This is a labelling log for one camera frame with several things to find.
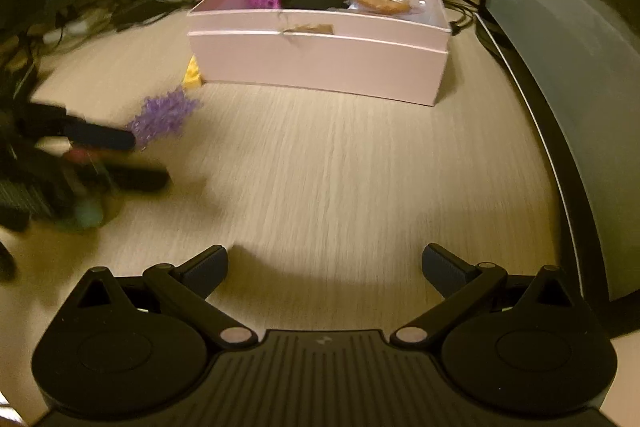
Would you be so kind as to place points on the black power adapter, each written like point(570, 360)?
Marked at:
point(142, 12)

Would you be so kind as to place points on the white power strip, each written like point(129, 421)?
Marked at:
point(75, 26)

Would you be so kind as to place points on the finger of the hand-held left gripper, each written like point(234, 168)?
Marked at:
point(105, 136)
point(140, 179)

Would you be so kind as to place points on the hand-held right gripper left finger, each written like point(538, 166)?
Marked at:
point(207, 268)

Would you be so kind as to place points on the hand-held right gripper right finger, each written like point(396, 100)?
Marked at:
point(442, 269)

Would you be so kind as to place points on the computer tower case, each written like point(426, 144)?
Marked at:
point(575, 57)

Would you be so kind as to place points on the pink cardboard box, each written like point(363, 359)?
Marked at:
point(320, 62)

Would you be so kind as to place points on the purple packet of chocolate balls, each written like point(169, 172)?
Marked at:
point(160, 114)

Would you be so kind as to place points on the short yellow building block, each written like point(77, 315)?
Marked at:
point(193, 74)

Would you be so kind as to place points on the brown paper tag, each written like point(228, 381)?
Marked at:
point(312, 29)

